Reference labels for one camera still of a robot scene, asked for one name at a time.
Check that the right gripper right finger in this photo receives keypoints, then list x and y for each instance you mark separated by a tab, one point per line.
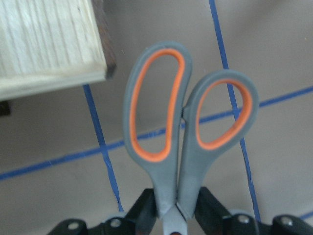
211	215

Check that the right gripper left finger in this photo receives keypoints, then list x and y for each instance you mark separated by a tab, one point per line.
142	216

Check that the grey orange scissors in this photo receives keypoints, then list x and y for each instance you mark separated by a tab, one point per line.
178	170

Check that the light wooden drawer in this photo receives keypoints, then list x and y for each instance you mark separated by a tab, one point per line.
48	45

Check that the brown paper table cover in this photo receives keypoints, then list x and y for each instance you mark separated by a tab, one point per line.
51	168

